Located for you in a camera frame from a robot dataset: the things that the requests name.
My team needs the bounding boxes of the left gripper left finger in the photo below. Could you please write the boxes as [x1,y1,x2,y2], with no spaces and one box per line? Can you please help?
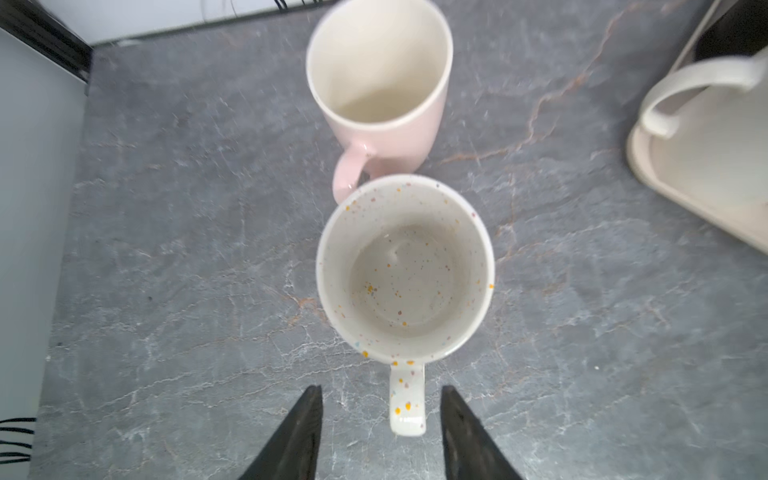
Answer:
[239,385,323,480]

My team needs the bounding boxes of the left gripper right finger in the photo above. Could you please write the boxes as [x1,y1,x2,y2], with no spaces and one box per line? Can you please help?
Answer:
[440,385,523,480]

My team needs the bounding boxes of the speckled cream mug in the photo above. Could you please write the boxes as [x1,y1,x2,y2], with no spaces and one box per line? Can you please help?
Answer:
[316,175,495,437]

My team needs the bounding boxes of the pink mug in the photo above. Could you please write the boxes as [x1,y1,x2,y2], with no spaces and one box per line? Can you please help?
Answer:
[306,0,454,203]

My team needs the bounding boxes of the black mug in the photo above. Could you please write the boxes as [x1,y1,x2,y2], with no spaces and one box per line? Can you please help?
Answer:
[694,0,768,61]

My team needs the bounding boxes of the white mug with handle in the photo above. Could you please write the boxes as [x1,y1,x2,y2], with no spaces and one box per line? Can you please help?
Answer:
[638,55,767,139]

